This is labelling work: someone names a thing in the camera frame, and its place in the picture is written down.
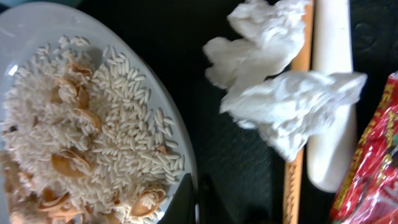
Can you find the white plastic fork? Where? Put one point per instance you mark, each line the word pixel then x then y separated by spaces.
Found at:
pixel 329 154

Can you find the crumpled white tissue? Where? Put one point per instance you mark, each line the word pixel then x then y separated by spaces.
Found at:
pixel 286 106

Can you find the rice and nutshell pile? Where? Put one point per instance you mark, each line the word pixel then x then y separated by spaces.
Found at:
pixel 82 144

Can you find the grey round plate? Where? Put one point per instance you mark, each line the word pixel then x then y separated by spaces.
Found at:
pixel 26 27

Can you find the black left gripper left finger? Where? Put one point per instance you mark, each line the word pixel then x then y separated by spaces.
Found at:
pixel 182 207

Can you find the wooden chopstick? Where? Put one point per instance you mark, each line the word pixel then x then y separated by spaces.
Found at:
pixel 293 170

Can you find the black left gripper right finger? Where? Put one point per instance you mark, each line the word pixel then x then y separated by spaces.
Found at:
pixel 211 202

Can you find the round black tray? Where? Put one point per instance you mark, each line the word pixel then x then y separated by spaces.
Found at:
pixel 236 163

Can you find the red snack wrapper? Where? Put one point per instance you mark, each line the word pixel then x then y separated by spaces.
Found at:
pixel 368 194

